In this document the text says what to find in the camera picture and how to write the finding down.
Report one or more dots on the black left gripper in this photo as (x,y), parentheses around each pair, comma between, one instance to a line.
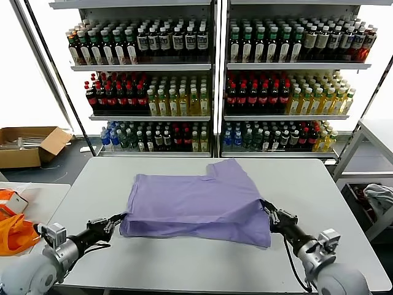
(95,230)

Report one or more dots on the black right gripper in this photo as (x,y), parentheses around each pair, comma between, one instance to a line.
(288,225)

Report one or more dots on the purple t-shirt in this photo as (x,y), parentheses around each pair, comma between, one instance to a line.
(196,202)

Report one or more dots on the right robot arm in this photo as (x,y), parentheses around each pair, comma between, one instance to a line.
(334,273)

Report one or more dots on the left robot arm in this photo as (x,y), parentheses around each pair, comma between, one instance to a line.
(37,273)

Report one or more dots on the small dark drink bottle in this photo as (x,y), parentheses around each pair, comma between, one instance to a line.
(140,143)
(149,143)
(294,139)
(266,142)
(276,141)
(158,141)
(167,141)
(285,139)

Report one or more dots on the dark green water bottle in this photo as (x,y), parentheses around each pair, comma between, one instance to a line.
(257,141)
(124,141)
(247,141)
(132,141)

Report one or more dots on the blue sports drink bottle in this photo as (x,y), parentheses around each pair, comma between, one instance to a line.
(114,139)
(105,139)
(237,139)
(228,139)

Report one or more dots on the white paper scrap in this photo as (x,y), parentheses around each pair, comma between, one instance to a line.
(83,150)

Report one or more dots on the small cola bottle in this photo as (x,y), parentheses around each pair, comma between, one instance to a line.
(313,138)
(177,141)
(304,138)
(186,141)

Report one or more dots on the black storage bin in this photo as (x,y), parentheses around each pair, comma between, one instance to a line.
(350,196)

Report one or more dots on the small yellow juice bottle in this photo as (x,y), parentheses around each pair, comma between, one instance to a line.
(330,140)
(195,143)
(320,142)
(204,143)

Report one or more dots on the red cloth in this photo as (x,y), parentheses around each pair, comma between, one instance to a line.
(360,193)

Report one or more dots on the small white carton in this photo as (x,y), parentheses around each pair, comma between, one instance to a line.
(17,205)

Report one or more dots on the orange bag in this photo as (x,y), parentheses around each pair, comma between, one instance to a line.
(15,236)

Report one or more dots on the orange packaging piece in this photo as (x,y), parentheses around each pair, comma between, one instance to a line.
(7,194)

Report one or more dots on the grey crumpled cloth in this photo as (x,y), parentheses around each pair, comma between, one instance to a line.
(379,193)

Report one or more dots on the red cap cola bottle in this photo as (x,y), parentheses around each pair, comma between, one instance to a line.
(121,99)
(91,99)
(252,98)
(101,99)
(111,99)
(274,98)
(242,98)
(263,98)
(131,99)
(284,98)
(141,99)
(231,98)

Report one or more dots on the open cardboard box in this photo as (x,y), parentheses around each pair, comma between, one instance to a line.
(18,158)

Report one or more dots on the clear plastic packaging bundle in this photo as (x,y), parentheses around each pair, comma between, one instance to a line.
(26,142)

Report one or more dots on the grey metal shelf unit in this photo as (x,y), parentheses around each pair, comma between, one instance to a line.
(298,66)
(141,68)

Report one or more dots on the black slanted pole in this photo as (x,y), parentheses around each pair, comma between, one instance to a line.
(377,89)
(60,77)

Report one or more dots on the green label tea bottle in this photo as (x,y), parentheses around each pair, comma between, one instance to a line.
(119,49)
(260,46)
(247,46)
(107,49)
(285,46)
(95,49)
(83,49)
(235,46)
(272,46)
(296,46)
(131,49)

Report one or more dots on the beige label dark bottle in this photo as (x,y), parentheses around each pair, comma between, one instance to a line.
(310,41)
(322,41)

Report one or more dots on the amber tea bottle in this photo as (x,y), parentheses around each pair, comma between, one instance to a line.
(73,46)

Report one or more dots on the blue white label bottle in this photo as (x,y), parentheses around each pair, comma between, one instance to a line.
(347,41)
(358,41)
(334,41)

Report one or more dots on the white label dark bottle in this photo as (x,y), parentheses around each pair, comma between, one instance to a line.
(142,41)
(153,41)
(164,41)
(202,41)
(190,41)
(177,41)

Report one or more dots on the red tea bottle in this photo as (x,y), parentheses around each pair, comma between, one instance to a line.
(369,43)

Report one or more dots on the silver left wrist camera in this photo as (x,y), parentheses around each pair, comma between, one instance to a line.
(53,233)

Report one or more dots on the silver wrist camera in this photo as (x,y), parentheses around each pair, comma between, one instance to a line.
(329,239)
(53,233)

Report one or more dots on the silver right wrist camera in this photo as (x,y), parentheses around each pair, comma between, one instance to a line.
(329,239)

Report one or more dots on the grey metal frame table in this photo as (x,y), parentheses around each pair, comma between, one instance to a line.
(376,132)

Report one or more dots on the grey metal frame post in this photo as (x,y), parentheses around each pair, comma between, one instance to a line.
(43,61)

